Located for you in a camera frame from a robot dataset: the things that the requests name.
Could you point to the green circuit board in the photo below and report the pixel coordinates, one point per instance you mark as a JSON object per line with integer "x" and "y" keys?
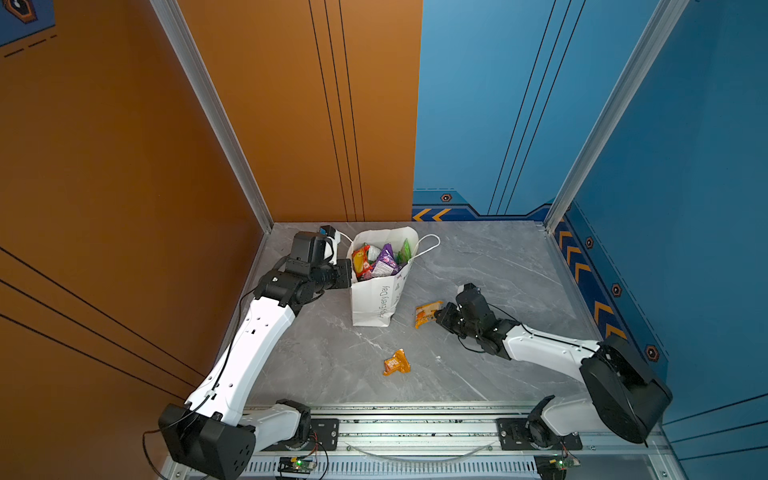
{"x": 295, "y": 467}
{"x": 555, "y": 467}

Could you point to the white paper bag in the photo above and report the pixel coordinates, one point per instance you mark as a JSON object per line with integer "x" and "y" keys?
{"x": 374, "y": 301}

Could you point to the small orange candy wrapper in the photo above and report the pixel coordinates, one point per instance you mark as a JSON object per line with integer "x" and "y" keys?
{"x": 397, "y": 363}

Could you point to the small orange snack packet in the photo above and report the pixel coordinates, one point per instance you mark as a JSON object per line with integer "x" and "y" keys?
{"x": 426, "y": 313}

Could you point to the right aluminium corner post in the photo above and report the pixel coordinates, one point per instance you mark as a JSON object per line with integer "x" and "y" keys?
{"x": 653, "y": 38}

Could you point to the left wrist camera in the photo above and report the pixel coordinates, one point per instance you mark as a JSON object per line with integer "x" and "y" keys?
{"x": 332, "y": 238}

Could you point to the left green circuit board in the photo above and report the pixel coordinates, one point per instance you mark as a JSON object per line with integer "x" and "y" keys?
{"x": 295, "y": 467}

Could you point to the red snack packet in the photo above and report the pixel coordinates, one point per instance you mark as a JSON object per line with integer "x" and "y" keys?
{"x": 360, "y": 261}

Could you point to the green cucumber chips bag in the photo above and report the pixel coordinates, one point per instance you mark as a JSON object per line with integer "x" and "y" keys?
{"x": 404, "y": 255}

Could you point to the purple white snack bag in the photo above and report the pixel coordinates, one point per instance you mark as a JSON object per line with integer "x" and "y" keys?
{"x": 386, "y": 264}

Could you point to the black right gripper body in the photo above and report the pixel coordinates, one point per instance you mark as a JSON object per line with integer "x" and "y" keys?
{"x": 453, "y": 321}

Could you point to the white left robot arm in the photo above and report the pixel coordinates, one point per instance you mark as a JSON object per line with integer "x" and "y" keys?
{"x": 209, "y": 432}

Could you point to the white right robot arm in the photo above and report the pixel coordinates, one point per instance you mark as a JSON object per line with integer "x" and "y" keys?
{"x": 623, "y": 396}

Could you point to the right green circuit board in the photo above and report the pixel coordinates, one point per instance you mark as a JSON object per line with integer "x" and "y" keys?
{"x": 555, "y": 467}

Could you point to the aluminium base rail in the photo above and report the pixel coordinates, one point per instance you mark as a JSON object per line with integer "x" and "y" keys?
{"x": 456, "y": 440}

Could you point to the aluminium corner post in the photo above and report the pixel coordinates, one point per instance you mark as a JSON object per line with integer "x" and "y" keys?
{"x": 177, "y": 31}
{"x": 653, "y": 38}

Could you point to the left aluminium corner post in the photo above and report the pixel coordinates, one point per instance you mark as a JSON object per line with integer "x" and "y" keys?
{"x": 177, "y": 31}

